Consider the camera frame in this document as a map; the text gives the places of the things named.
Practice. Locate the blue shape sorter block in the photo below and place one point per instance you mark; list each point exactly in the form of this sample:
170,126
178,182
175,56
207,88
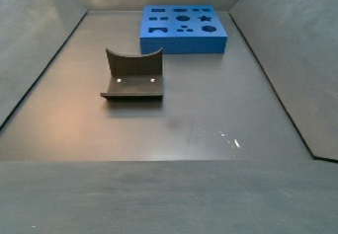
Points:
182,29

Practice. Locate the black curved holder bracket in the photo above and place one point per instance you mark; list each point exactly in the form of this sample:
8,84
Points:
136,75

